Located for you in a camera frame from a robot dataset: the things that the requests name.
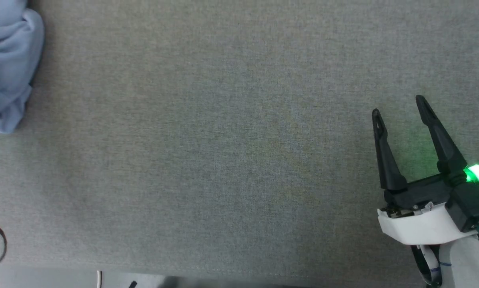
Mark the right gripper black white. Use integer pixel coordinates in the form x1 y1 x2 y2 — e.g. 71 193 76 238
371 95 479 246

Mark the light blue polo shirt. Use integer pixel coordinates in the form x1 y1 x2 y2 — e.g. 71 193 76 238
0 0 45 134

